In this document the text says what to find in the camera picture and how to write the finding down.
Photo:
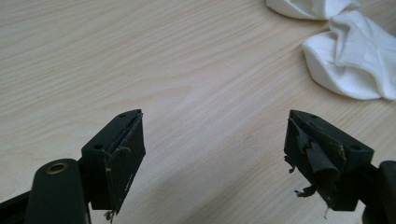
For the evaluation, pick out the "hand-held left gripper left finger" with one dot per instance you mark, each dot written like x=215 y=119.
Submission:
x=124 y=161

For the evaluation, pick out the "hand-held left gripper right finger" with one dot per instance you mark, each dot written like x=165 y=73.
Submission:
x=323 y=155

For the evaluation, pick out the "white sock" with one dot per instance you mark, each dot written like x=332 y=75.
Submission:
x=355 y=59

